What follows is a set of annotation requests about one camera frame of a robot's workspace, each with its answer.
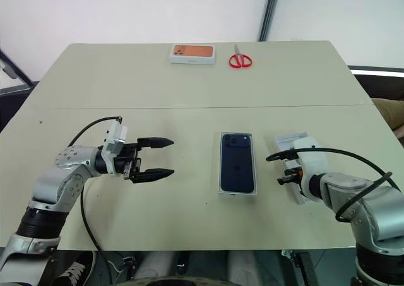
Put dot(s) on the dark blue smartphone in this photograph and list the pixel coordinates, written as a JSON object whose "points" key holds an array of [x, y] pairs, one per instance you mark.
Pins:
{"points": [[236, 166]]}

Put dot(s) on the person's khaki trouser leg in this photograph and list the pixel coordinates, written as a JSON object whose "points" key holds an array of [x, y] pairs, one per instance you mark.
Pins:
{"points": [[389, 112]]}

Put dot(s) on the white box with orange phone print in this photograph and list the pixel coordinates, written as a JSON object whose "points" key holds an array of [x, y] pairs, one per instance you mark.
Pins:
{"points": [[193, 53]]}

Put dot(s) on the white phone box base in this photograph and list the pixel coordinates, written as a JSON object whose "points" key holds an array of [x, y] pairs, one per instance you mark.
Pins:
{"points": [[237, 194]]}

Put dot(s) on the black and white sneaker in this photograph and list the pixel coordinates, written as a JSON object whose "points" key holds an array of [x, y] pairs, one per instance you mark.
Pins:
{"points": [[75, 270]]}

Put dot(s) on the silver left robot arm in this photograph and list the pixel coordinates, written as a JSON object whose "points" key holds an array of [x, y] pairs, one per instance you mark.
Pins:
{"points": [[60, 185]]}

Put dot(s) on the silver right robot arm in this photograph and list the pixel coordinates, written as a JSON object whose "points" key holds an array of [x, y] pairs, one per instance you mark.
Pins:
{"points": [[363, 200]]}

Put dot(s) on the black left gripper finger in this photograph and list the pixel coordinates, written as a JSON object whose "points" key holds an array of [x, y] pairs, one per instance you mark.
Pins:
{"points": [[151, 175], [156, 142]]}

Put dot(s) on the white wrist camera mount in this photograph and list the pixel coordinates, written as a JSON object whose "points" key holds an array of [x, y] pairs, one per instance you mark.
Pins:
{"points": [[116, 140], [312, 161]]}

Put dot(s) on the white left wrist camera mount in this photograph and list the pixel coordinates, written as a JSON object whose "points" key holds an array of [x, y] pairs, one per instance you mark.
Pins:
{"points": [[116, 140]]}

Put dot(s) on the black metal frame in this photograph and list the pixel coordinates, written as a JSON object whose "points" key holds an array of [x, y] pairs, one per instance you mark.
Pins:
{"points": [[15, 74]]}

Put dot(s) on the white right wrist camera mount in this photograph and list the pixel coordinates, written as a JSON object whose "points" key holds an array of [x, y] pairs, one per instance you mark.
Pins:
{"points": [[312, 161]]}

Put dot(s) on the dark rounded robot body part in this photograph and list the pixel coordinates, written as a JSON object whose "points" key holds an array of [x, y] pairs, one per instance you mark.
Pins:
{"points": [[176, 282]]}

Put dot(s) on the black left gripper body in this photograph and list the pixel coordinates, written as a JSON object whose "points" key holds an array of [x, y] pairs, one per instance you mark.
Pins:
{"points": [[129, 159]]}

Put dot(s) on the dark vertical window frame post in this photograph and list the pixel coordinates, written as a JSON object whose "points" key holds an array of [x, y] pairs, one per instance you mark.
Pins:
{"points": [[270, 11]]}

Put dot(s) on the black bench with white strip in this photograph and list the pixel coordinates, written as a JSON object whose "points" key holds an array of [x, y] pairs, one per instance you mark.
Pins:
{"points": [[375, 82]]}

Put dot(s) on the white phone box lid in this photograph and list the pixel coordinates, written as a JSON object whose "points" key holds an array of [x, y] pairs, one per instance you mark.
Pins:
{"points": [[285, 140]]}

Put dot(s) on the black table leg bracket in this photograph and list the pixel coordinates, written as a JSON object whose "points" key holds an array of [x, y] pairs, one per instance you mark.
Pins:
{"points": [[304, 265]]}

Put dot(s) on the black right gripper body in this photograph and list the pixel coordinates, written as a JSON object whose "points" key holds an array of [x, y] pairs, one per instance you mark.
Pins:
{"points": [[292, 177]]}

